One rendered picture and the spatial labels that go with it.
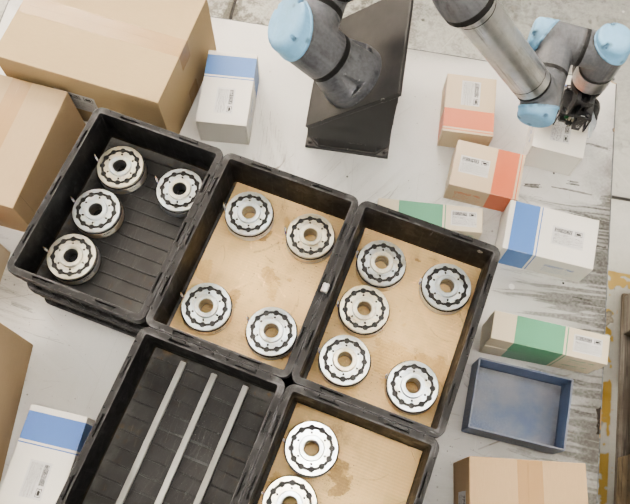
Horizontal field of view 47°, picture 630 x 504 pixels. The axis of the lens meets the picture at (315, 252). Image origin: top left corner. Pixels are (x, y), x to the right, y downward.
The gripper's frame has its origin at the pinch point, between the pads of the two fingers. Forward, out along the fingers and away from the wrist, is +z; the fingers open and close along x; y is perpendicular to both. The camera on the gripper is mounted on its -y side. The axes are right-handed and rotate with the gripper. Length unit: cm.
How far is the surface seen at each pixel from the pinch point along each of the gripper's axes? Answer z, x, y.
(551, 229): -2.7, 1.9, 29.6
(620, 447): 74, 52, 56
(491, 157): -1.2, -14.2, 14.8
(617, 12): 76, 30, -106
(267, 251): -7, -56, 54
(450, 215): 0.3, -20.1, 31.1
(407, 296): -7, -25, 55
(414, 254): -7, -26, 45
